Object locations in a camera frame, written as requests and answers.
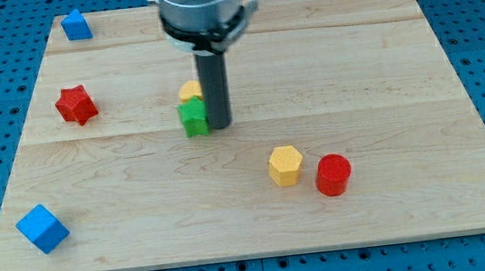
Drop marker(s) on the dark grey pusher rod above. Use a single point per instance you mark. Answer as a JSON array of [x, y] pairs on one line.
[[212, 77]]

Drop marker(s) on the yellow heart block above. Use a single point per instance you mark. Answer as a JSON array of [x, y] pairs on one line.
[[189, 90]]

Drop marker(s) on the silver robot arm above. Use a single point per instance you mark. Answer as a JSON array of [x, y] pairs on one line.
[[206, 29]]

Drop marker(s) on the green star block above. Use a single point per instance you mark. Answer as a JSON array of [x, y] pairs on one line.
[[193, 117]]

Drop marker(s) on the red star block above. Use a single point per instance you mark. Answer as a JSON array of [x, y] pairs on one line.
[[75, 105]]

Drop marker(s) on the yellow hexagon block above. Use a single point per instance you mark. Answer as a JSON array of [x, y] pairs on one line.
[[285, 165]]

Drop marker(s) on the blue triangular prism block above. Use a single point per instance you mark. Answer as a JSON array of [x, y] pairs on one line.
[[76, 27]]

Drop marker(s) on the wooden board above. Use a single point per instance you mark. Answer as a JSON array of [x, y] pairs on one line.
[[366, 79]]

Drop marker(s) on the red cylinder block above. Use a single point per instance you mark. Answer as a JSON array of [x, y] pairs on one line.
[[333, 172]]

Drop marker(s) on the blue cube block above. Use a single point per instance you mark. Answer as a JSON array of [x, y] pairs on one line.
[[42, 229]]

